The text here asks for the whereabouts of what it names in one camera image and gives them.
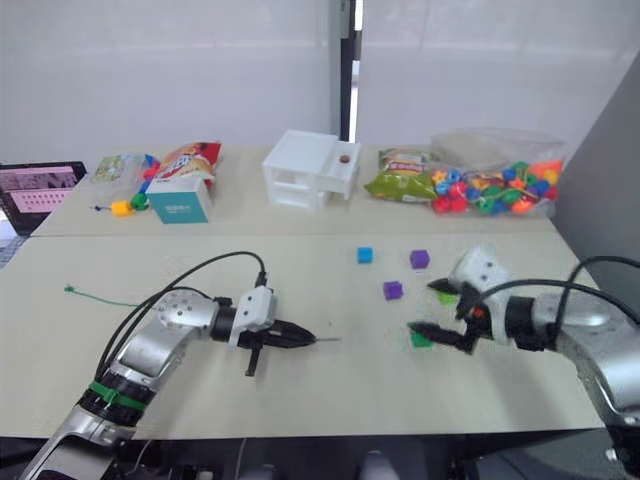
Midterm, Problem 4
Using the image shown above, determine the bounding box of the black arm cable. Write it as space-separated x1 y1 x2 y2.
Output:
94 250 269 382
457 255 640 349

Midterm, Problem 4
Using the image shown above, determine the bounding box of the white plastic drawer cabinet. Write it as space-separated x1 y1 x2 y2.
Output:
261 129 363 208

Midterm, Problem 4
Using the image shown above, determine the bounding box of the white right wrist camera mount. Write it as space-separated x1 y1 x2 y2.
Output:
448 244 512 347

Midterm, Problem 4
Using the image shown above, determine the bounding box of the red snack bag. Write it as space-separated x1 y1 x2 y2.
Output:
148 140 223 192

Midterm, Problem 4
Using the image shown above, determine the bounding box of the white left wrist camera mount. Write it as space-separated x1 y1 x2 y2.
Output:
227 285 278 349

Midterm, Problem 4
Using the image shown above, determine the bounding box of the teal and white box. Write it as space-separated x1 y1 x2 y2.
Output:
144 176 214 225

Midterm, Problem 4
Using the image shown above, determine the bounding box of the green lace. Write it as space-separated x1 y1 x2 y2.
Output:
64 283 343 343

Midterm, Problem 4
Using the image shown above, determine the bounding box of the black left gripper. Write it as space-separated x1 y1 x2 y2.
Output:
237 320 318 378

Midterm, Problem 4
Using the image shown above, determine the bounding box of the clear bag with card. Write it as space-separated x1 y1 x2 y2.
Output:
89 152 162 199

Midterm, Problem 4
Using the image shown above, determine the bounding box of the grey partition panel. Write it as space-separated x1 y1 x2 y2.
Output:
553 63 640 304

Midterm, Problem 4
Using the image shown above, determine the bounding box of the green snack bag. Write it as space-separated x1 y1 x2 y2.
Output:
363 147 442 204

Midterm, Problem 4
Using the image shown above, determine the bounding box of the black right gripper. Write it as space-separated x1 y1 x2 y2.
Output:
406 278 495 357

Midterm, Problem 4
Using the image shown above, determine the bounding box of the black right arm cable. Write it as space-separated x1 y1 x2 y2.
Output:
457 255 640 349

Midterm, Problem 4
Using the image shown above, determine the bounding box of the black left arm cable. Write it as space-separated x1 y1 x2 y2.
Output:
94 250 269 382

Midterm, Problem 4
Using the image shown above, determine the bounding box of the black window post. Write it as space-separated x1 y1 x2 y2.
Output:
339 0 364 144

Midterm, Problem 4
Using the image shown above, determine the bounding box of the clear bag of coloured beads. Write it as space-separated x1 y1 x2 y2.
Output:
428 128 567 220

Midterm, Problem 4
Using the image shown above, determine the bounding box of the green cable tie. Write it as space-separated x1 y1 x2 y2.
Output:
88 381 152 412

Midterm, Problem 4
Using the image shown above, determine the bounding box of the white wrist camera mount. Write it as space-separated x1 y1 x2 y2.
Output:
227 285 278 349
448 244 512 347

